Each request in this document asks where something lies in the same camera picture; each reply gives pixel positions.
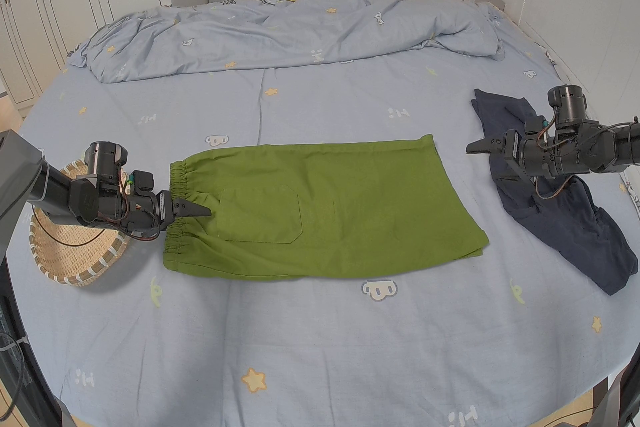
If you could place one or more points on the round woven basket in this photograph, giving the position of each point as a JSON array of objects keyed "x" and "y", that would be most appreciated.
[{"x": 65, "y": 260}]

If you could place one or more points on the dark blue garment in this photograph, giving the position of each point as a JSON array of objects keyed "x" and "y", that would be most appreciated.
[{"x": 575, "y": 225}]

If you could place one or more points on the green shorts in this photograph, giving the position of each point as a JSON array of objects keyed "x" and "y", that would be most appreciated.
[{"x": 350, "y": 215}]

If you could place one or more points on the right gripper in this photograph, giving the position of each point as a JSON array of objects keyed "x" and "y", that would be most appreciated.
[{"x": 530, "y": 155}]

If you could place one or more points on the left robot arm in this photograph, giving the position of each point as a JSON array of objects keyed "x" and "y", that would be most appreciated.
[{"x": 20, "y": 175}]

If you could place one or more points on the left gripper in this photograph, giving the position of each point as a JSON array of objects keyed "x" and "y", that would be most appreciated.
[{"x": 147, "y": 212}]

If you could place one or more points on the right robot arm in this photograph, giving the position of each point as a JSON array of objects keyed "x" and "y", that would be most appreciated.
[{"x": 600, "y": 147}]

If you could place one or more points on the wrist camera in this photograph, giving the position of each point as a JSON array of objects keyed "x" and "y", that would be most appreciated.
[
  {"x": 142, "y": 182},
  {"x": 534, "y": 124}
]

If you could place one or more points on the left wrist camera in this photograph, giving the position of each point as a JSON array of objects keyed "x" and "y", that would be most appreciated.
[{"x": 142, "y": 182}]

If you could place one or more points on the pale blue quilt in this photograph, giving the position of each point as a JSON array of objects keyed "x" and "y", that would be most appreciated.
[{"x": 280, "y": 34}]

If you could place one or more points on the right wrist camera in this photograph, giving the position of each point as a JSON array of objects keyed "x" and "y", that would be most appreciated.
[{"x": 534, "y": 124}]

